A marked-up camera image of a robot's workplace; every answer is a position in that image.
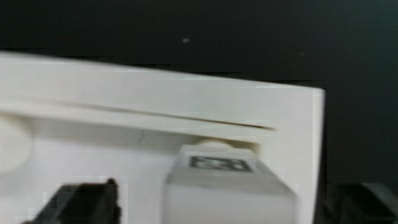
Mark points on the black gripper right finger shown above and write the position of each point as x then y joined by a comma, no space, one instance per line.
360,203

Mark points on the white table leg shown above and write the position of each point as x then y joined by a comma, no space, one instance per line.
223,190

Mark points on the white square tabletop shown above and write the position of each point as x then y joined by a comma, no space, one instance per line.
99,119

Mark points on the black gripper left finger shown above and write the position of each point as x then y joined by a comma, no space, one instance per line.
83,205

